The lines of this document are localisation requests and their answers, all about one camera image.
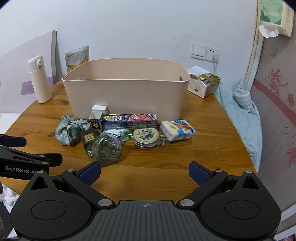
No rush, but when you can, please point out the beige plastic storage bin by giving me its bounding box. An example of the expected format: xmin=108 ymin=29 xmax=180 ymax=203
xmin=62 ymin=58 xmax=190 ymax=119

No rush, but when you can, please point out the white bedding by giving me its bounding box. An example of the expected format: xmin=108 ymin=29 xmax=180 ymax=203
xmin=0 ymin=113 xmax=22 ymax=135

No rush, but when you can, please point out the white plug with cable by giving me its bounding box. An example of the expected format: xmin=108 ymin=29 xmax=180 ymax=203
xmin=211 ymin=54 xmax=220 ymax=70

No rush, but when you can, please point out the white light switch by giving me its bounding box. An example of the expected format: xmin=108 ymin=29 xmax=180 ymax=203
xmin=191 ymin=42 xmax=208 ymax=59

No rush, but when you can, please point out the white and purple board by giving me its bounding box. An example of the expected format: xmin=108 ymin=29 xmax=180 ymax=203
xmin=0 ymin=30 xmax=61 ymax=114

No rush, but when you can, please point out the white box with gold packet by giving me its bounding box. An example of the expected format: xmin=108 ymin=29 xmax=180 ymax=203
xmin=187 ymin=65 xmax=220 ymax=98

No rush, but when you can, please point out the black labelled packet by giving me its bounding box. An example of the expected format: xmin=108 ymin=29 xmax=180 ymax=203
xmin=80 ymin=128 xmax=96 ymax=147

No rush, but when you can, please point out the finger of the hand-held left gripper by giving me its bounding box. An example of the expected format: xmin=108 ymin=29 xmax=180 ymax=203
xmin=0 ymin=134 xmax=26 ymax=148
xmin=0 ymin=146 xmax=63 ymax=168

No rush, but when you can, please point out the black star-print box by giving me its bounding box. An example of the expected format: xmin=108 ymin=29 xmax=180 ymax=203
xmin=89 ymin=112 xmax=104 ymax=134

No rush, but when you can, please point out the round metal tin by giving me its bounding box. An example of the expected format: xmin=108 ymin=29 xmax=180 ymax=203
xmin=133 ymin=128 xmax=160 ymax=150

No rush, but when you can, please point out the banana snack bag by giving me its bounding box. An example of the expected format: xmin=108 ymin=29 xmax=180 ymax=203
xmin=65 ymin=46 xmax=90 ymax=72

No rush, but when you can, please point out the bag of dried herbs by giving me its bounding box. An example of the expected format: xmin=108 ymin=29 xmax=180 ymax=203
xmin=85 ymin=129 xmax=132 ymax=167

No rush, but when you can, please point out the colourful tissue packet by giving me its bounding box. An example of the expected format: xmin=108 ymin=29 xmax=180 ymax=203
xmin=160 ymin=119 xmax=196 ymax=142

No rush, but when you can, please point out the green and beige tissue box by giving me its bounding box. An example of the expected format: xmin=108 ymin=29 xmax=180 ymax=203
xmin=258 ymin=0 xmax=294 ymax=38

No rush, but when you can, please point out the white thermos bottle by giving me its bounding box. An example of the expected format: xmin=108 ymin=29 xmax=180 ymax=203
xmin=27 ymin=55 xmax=53 ymax=104

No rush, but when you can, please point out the long cartoon-print box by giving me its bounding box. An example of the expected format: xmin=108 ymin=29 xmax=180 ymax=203
xmin=101 ymin=113 xmax=158 ymax=130

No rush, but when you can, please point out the grey plaid sock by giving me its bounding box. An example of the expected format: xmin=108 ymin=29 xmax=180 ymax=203
xmin=55 ymin=114 xmax=90 ymax=146

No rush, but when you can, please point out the light blue blanket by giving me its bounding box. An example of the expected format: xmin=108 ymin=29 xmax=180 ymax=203
xmin=216 ymin=80 xmax=263 ymax=173

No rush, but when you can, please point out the small white box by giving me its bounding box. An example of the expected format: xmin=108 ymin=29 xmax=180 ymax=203
xmin=92 ymin=105 xmax=109 ymax=114

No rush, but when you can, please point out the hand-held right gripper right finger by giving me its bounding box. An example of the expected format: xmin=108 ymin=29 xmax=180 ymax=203
xmin=176 ymin=161 xmax=271 ymax=210

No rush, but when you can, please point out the gold foil snack bag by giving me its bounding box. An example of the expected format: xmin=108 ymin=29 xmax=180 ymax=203
xmin=199 ymin=72 xmax=221 ymax=88

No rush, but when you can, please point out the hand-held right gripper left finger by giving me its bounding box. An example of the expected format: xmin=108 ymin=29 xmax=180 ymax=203
xmin=20 ymin=161 xmax=116 ymax=209

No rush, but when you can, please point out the pink floral cabinet panel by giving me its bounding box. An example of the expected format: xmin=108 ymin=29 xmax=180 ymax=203
xmin=244 ymin=0 xmax=296 ymax=232

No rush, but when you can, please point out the white wall socket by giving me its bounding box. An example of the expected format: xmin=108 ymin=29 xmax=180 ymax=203
xmin=205 ymin=46 xmax=221 ymax=63

